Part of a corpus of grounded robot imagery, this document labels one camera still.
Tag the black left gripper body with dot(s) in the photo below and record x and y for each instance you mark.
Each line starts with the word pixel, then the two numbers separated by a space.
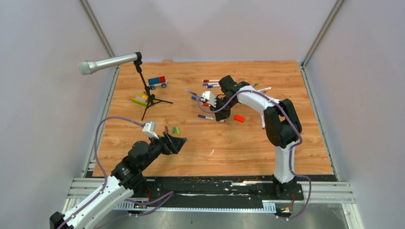
pixel 169 148

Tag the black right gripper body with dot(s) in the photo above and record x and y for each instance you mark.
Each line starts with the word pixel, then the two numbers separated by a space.
pixel 225 111

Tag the brown cap marker pen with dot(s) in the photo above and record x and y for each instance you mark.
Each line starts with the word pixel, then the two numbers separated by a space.
pixel 263 122

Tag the dark blue cap marker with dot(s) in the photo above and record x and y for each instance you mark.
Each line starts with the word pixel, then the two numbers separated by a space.
pixel 209 118

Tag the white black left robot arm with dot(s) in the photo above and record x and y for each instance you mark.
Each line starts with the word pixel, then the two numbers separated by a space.
pixel 123 182

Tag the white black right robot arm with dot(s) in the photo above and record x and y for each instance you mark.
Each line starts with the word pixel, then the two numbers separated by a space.
pixel 281 124

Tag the orange red eraser block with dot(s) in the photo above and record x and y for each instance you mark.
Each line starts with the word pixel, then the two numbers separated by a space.
pixel 239 118

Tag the purple cap marker far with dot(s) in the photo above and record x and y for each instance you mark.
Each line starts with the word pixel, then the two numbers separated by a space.
pixel 209 84

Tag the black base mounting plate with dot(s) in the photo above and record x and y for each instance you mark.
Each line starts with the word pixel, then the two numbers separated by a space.
pixel 216 191

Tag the orange cap white marker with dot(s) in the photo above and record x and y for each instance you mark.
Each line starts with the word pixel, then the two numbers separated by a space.
pixel 264 89

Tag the green pink yellow block stack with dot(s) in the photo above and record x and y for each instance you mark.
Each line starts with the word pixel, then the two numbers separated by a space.
pixel 140 99

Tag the blue red toy truck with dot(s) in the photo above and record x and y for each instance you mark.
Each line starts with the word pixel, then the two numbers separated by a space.
pixel 153 83

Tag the silver microphone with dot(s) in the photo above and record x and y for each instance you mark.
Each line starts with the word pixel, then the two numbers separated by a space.
pixel 91 67

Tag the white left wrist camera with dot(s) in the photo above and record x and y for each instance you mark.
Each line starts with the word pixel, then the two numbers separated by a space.
pixel 149 130

